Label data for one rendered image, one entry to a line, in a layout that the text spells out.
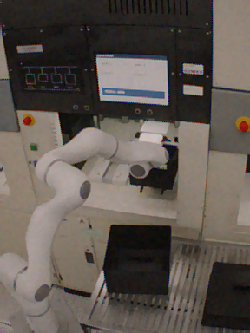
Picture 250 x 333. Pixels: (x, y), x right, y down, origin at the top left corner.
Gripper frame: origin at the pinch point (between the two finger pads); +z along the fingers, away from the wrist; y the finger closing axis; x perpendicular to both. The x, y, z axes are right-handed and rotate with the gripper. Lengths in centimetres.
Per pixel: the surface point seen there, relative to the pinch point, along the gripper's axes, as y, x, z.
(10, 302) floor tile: -94, -124, -39
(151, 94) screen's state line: 3.2, 28.2, -18.5
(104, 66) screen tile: -15.2, 39.3, -18.7
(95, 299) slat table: -12, -47, -66
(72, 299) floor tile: -52, -124, -23
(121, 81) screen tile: -8.5, 33.1, -18.6
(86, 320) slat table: -12, -48, -78
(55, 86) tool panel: -38, 29, -19
